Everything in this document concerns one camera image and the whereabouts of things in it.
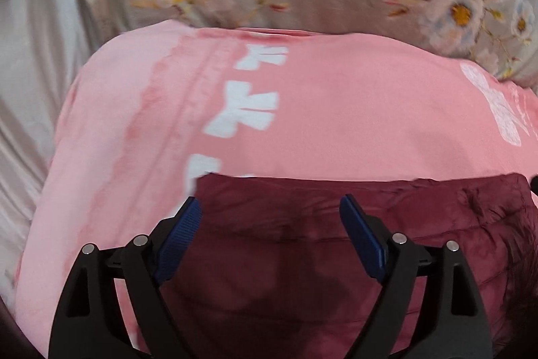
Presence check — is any maroon puffer jacket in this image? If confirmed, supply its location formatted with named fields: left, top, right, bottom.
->
left=162, top=173, right=538, bottom=359

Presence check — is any pink printed blanket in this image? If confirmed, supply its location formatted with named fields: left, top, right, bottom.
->
left=12, top=20, right=538, bottom=359

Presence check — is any grey satin cloth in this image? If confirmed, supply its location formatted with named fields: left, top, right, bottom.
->
left=0, top=0, right=122, bottom=301

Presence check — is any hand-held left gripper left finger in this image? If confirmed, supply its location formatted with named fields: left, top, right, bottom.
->
left=48, top=197, right=202, bottom=359

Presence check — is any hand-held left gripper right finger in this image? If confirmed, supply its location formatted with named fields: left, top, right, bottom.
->
left=340, top=194, right=492, bottom=359

